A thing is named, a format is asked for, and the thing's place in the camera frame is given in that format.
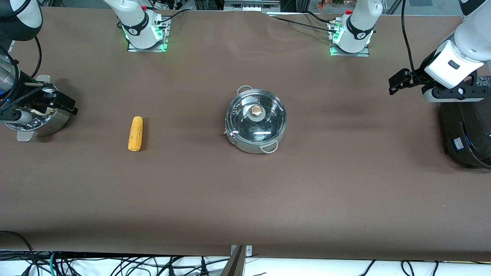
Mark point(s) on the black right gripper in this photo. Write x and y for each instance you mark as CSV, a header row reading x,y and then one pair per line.
x,y
27,98

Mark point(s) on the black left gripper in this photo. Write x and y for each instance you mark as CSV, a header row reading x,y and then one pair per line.
x,y
417,79

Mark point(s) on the yellow corn cob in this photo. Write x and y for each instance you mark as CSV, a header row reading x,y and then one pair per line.
x,y
135,134

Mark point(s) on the glass lid with gold knob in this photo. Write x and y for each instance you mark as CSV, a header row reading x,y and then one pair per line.
x,y
264,122

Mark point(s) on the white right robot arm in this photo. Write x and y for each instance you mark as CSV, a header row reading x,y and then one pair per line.
x,y
134,19

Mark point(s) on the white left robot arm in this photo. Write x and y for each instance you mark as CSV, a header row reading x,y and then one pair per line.
x,y
358,23

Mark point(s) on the steel steamer pot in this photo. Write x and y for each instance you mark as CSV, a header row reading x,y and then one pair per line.
x,y
57,124

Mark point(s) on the black round cooker appliance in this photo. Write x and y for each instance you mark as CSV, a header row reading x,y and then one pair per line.
x,y
472,134

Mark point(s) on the orange red decoration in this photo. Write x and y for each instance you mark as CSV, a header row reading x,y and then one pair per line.
x,y
324,4

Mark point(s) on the grey power strip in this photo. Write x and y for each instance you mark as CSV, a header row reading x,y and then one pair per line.
x,y
249,5

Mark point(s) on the brown table cover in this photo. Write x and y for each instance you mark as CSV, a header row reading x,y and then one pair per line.
x,y
245,199

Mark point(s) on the grey angled strip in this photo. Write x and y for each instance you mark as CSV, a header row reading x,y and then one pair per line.
x,y
234,266

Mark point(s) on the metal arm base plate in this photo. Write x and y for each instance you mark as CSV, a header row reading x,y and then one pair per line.
x,y
147,50
356,55

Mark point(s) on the small metal bracket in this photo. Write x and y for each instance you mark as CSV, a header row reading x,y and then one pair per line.
x,y
248,251

